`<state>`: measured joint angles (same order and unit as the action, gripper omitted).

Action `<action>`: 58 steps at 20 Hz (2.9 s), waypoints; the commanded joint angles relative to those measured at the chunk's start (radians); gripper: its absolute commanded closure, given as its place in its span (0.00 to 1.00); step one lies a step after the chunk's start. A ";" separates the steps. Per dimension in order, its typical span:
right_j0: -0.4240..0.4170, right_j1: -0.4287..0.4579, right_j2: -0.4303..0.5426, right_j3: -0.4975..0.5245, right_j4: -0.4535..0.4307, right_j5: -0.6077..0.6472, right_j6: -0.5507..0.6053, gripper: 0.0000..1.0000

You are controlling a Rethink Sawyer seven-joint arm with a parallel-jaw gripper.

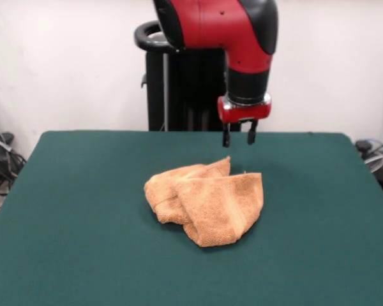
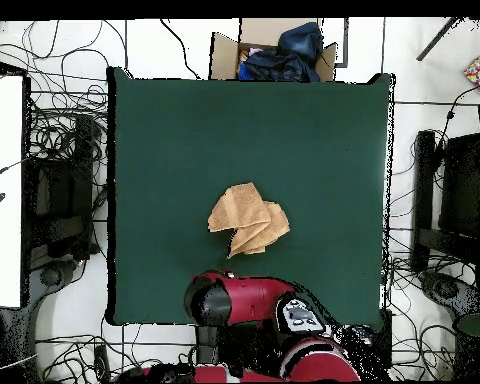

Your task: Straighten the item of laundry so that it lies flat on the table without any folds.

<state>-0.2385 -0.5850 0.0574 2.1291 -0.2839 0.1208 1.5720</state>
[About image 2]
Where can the black metal frame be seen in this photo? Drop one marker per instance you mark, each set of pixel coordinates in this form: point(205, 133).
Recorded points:
point(84, 160)

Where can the grey metal bar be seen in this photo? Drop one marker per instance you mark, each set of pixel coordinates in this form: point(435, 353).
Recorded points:
point(438, 39)

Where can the brown cardboard box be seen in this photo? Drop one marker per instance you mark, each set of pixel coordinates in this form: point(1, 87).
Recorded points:
point(224, 56)

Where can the orange terry towel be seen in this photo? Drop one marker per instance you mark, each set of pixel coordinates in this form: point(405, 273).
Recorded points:
point(244, 212)

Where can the grey round stand base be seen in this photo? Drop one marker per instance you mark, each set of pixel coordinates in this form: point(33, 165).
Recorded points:
point(51, 276)
point(446, 288)

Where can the dark blue clothes pile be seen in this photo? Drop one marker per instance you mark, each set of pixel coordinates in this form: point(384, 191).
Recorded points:
point(288, 60)

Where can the dark green table cloth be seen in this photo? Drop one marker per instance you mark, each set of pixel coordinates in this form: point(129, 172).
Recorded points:
point(184, 140)

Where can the white table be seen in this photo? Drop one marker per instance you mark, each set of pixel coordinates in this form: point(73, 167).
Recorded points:
point(4, 240)

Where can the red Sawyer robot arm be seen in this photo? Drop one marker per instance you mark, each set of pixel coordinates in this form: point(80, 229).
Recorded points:
point(256, 298)

